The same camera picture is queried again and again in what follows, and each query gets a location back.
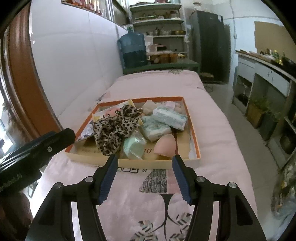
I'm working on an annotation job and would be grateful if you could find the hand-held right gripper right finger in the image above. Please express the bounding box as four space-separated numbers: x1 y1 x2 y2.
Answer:
171 154 267 241

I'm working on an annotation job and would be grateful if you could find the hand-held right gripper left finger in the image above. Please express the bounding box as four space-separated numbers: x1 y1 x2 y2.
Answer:
25 154 119 241

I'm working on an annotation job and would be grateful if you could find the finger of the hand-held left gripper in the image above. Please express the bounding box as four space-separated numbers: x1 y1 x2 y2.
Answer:
30 128 76 163

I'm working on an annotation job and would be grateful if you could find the shallow orange rimmed cardboard box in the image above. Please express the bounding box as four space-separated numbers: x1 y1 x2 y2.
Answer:
65 96 201 169

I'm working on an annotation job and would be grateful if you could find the white blue plastic packet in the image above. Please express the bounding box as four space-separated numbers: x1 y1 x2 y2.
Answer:
76 126 95 142

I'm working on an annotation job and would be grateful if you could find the pink makeup sponge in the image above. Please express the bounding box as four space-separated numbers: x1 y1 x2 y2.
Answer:
154 133 176 157

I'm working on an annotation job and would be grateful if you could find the mint green powder puff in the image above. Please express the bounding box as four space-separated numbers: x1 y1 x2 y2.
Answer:
122 134 147 160

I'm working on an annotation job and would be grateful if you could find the leopard print scrunchie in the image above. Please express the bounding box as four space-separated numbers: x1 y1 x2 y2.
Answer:
92 105 145 156

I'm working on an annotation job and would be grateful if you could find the green floral tissue pack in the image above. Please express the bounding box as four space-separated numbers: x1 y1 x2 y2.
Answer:
140 116 173 142
152 105 188 131

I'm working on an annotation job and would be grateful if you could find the pale pink cloth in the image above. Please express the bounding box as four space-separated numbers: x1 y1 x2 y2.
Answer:
161 101 184 112

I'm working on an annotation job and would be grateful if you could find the person's left hand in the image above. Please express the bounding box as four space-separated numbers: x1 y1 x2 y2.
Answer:
2 192 32 235

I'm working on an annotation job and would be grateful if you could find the brown wooden door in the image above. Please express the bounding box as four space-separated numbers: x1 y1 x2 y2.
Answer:
0 5 64 139

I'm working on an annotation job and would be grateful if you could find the potted plant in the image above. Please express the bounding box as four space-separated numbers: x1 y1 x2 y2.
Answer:
246 97 269 129
261 111 282 141

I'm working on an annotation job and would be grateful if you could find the white plastic bag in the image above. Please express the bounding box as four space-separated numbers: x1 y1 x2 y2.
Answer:
270 160 296 218

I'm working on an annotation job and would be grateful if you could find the small round stool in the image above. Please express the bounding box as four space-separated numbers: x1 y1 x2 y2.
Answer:
199 72 215 81

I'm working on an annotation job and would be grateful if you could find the dark green pot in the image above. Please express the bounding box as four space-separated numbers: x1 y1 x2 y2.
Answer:
279 132 296 154

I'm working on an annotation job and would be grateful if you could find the green low table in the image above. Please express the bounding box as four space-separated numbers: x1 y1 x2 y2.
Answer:
122 59 201 76

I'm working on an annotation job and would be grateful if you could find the blue water jug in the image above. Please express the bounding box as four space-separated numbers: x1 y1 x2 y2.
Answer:
117 25 148 69

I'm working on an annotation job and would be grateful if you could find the grey kitchen counter cabinet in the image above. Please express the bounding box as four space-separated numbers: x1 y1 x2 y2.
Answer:
232 50 296 172

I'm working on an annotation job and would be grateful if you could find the dark refrigerator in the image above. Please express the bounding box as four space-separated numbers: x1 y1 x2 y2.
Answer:
190 10 232 83

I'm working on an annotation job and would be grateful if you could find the metal shelf rack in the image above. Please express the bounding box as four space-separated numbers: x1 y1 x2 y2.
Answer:
129 3 189 62

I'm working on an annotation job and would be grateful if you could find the black wok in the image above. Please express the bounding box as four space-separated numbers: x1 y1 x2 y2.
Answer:
281 57 296 67

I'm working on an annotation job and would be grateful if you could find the cardboard sheet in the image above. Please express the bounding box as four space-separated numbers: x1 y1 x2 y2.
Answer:
254 21 288 55

